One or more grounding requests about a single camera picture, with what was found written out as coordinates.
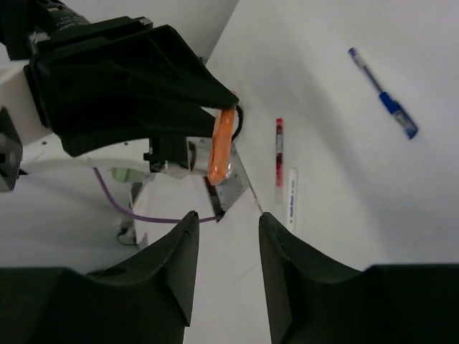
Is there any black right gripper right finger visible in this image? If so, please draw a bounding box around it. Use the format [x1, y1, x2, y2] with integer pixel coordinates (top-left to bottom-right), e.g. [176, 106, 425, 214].
[259, 212, 458, 343]

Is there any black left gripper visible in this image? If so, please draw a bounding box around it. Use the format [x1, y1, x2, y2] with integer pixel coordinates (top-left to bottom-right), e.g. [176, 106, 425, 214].
[1, 1, 239, 157]

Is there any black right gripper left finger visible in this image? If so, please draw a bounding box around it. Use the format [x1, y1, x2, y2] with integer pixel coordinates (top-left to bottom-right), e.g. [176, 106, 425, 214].
[1, 211, 199, 343]

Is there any orange eraser case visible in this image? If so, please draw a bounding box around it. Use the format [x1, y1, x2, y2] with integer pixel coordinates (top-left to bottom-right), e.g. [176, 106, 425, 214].
[207, 108, 236, 185]

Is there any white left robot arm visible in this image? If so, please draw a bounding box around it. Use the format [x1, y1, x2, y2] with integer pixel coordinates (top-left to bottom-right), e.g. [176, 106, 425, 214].
[1, 1, 239, 192]

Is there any white marker pen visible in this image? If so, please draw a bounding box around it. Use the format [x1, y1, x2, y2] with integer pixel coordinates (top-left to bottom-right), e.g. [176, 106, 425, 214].
[286, 168, 298, 231]

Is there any red gel pen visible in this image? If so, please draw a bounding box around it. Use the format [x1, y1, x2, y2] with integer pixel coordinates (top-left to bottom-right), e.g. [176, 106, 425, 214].
[275, 118, 284, 204]

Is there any blue ballpoint pen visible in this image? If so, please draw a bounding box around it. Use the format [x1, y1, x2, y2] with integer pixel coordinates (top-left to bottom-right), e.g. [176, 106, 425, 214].
[348, 47, 419, 140]

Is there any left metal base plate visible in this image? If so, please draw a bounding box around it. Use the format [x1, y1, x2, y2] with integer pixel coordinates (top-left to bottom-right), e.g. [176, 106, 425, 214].
[204, 146, 251, 217]

